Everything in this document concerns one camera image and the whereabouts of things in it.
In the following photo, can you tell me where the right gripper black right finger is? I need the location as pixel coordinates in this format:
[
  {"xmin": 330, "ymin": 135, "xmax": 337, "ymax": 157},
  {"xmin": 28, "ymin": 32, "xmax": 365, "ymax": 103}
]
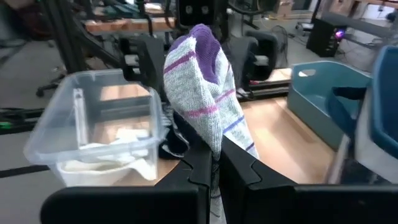
[{"xmin": 218, "ymin": 136, "xmax": 398, "ymax": 224}]

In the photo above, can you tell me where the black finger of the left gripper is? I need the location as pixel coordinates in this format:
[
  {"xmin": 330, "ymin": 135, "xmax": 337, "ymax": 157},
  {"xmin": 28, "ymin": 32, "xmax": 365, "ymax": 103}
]
[
  {"xmin": 229, "ymin": 30, "xmax": 280, "ymax": 91},
  {"xmin": 119, "ymin": 34, "xmax": 167, "ymax": 100}
]

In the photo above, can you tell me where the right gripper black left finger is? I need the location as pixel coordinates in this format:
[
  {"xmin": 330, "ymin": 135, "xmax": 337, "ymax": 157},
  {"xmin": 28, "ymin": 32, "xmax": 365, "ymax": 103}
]
[{"xmin": 39, "ymin": 138, "xmax": 213, "ymax": 224}]

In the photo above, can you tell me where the white ribbed sock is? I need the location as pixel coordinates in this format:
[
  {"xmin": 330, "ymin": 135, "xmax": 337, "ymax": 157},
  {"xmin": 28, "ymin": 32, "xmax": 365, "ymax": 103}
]
[{"xmin": 57, "ymin": 127, "xmax": 158, "ymax": 187}]

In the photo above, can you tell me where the grey sock purple toe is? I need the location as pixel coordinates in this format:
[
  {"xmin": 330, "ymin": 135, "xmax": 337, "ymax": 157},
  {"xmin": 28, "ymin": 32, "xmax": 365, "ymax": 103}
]
[{"xmin": 163, "ymin": 24, "xmax": 259, "ymax": 224}]

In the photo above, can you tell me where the cardboard box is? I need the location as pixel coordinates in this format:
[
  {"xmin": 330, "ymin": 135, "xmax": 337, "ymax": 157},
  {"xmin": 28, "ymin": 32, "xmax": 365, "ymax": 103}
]
[{"xmin": 275, "ymin": 0, "xmax": 295, "ymax": 17}]

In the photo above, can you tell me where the wooden background table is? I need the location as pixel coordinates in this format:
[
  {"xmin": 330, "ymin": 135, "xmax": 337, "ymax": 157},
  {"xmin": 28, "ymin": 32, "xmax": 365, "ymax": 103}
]
[{"xmin": 83, "ymin": 16, "xmax": 177, "ymax": 34}]

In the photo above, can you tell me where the black computer tower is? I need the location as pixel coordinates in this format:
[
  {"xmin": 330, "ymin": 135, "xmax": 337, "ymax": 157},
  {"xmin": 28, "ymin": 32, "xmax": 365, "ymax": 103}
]
[{"xmin": 306, "ymin": 18, "xmax": 346, "ymax": 58}]

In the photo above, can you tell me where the teal plastic basket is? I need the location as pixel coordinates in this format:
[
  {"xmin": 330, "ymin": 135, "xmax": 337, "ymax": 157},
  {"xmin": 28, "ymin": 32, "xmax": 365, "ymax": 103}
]
[{"xmin": 286, "ymin": 60, "xmax": 373, "ymax": 150}]

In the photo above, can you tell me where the navy dotted cloth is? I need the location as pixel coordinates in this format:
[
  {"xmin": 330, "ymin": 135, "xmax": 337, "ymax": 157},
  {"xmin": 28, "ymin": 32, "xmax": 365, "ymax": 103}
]
[{"xmin": 158, "ymin": 110, "xmax": 203, "ymax": 159}]

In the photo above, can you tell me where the grey desk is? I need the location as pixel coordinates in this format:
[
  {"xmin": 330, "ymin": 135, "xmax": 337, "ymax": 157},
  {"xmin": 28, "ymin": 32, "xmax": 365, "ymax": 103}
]
[{"xmin": 322, "ymin": 11, "xmax": 398, "ymax": 40}]

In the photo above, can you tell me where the clear plastic bin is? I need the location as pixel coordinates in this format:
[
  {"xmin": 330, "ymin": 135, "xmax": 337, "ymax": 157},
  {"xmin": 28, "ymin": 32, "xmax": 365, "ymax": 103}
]
[{"xmin": 23, "ymin": 68, "xmax": 167, "ymax": 187}]

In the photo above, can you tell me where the black office chair base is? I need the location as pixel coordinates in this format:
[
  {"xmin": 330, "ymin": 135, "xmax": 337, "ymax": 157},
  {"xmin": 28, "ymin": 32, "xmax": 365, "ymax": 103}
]
[{"xmin": 35, "ymin": 67, "xmax": 68, "ymax": 98}]

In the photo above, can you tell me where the navy white striped fabric bin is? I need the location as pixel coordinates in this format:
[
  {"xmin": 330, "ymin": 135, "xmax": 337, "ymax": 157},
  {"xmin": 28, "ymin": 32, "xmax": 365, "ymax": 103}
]
[{"xmin": 325, "ymin": 45, "xmax": 398, "ymax": 185}]

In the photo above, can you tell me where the black table edge rail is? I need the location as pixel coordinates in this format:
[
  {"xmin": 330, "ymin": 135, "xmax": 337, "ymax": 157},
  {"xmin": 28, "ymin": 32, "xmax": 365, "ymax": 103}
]
[{"xmin": 238, "ymin": 79, "xmax": 292, "ymax": 101}]

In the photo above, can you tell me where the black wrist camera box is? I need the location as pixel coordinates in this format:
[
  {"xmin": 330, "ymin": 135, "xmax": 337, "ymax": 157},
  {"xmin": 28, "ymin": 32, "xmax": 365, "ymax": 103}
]
[{"xmin": 178, "ymin": 0, "xmax": 219, "ymax": 27}]

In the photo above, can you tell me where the black metal rig frame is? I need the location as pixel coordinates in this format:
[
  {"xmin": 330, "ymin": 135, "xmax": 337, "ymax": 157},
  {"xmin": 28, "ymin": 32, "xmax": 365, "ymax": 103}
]
[{"xmin": 42, "ymin": 0, "xmax": 122, "ymax": 74}]

